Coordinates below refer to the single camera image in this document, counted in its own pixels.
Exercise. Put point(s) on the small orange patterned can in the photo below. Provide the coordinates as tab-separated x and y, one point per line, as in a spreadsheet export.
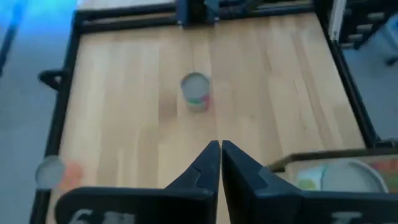
71	174

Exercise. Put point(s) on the black desk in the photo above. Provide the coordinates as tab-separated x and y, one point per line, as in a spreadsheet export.
360	21

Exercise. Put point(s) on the wooden shelf board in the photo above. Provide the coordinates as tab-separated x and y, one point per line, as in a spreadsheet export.
290	177

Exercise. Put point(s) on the white can, red green print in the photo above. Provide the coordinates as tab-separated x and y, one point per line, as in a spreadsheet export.
195	88

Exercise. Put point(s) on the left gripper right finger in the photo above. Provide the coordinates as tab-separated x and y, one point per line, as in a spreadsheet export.
248	193

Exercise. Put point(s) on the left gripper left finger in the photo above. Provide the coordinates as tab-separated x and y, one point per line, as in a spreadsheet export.
199	186

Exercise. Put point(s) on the black bracket box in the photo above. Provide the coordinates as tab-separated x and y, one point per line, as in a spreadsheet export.
51	79

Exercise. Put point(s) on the black aluminium table frame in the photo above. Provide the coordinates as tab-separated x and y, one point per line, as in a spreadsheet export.
62	102

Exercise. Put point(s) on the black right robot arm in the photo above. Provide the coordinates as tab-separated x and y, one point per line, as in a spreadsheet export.
196	12

